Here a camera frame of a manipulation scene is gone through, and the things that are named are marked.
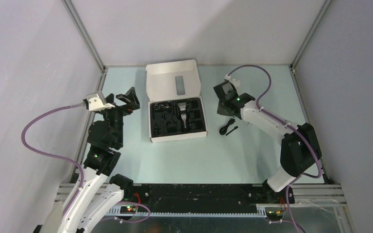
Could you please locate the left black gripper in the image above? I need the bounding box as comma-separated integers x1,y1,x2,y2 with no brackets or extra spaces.
101,87,140,146

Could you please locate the silver black hair clipper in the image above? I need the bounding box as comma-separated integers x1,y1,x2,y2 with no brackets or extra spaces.
178,102,188,132

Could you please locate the right controller board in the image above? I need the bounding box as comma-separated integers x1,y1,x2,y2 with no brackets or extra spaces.
266,211,285,221

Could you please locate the black coiled power cord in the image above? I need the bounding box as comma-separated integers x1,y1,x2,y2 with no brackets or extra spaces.
219,118,237,136

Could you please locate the right aluminium corner post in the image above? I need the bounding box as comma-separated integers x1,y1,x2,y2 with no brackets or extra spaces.
290,0,334,69

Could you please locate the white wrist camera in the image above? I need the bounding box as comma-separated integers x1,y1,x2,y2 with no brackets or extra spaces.
224,74,241,91
83,91,115,112

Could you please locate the controller board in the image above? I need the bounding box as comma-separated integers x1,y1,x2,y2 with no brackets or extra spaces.
266,211,285,221
119,205,138,215

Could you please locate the white box with black tray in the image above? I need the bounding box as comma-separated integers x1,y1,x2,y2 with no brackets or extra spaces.
145,60,208,143

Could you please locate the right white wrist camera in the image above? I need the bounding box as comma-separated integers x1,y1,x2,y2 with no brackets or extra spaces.
224,74,241,91

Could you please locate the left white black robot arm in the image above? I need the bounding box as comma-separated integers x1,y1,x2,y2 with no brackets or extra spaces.
34,87,140,233

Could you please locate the left aluminium corner post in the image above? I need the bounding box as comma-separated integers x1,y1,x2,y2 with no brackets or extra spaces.
62,0,106,72

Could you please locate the aluminium corner post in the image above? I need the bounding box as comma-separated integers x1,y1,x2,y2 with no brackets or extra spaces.
290,0,334,69
62,0,106,72

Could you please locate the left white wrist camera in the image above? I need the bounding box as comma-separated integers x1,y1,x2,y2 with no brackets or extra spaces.
83,91,115,112

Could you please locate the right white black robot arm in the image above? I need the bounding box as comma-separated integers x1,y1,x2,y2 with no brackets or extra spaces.
214,81,321,203

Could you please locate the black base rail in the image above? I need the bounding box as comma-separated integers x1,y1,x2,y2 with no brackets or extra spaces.
123,183,295,214

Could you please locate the left controller board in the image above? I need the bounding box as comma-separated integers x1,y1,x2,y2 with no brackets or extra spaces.
119,205,138,215

